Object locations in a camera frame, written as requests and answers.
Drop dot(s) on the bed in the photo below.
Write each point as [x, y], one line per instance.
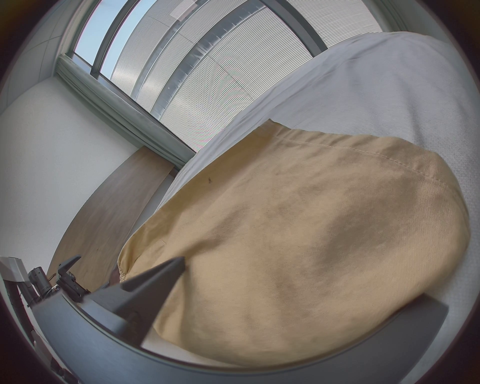
[356, 75]

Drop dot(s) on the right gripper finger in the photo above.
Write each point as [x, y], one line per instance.
[135, 300]

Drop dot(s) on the window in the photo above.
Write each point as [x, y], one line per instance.
[210, 67]

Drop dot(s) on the tan shorts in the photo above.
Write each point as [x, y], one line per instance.
[300, 243]

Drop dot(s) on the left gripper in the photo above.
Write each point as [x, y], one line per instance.
[75, 288]

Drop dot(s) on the blue-green curtain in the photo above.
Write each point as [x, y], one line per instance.
[123, 108]
[397, 13]

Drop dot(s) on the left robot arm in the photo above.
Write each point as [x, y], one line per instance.
[39, 283]

